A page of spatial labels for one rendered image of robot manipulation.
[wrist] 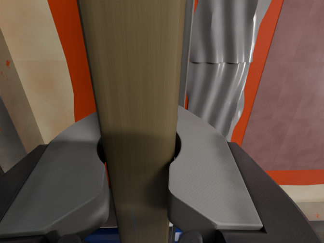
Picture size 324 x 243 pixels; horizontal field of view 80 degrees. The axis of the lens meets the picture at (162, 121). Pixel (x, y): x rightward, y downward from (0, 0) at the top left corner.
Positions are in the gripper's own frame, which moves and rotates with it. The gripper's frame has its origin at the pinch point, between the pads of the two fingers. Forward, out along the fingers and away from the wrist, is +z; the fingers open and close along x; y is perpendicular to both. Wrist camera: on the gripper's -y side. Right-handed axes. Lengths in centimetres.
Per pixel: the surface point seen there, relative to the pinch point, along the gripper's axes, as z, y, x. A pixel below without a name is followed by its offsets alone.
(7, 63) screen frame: 9.6, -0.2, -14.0
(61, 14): 10.5, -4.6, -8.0
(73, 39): 10.5, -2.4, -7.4
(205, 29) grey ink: 10.2, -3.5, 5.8
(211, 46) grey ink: 9.8, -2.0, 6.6
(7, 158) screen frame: 7.1, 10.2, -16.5
